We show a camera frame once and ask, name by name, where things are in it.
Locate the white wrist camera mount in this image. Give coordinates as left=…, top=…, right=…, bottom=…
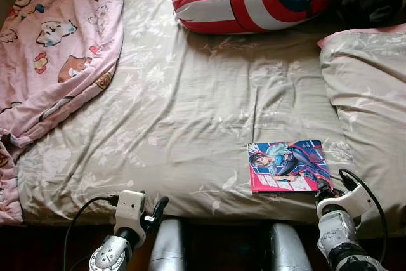
left=114, top=190, right=147, bottom=230
left=316, top=182, right=375, bottom=218

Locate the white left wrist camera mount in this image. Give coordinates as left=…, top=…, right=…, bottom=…
left=114, top=190, right=147, bottom=230

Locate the beige floral bed sheet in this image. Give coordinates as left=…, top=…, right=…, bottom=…
left=16, top=0, right=406, bottom=237

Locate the silver robot leg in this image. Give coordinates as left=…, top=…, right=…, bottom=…
left=148, top=217, right=186, bottom=271
left=269, top=221, right=313, bottom=271

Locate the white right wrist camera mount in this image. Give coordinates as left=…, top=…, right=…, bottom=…
left=316, top=182, right=375, bottom=218

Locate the pink cartoon print blanket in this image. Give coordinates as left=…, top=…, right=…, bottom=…
left=0, top=0, right=125, bottom=225

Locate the red white striped bolster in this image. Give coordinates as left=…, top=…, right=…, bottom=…
left=173, top=0, right=376, bottom=35

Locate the silver robot right leg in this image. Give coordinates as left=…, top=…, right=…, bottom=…
left=269, top=221, right=313, bottom=271

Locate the beige floral pink-edged pillow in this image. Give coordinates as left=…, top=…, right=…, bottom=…
left=317, top=25, right=406, bottom=235

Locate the colourful comic book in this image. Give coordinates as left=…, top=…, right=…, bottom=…
left=247, top=139, right=334, bottom=194

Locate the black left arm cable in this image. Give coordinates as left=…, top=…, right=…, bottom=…
left=63, top=195, right=120, bottom=271

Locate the silver robot left leg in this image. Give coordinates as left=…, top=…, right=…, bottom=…
left=148, top=217, right=186, bottom=271

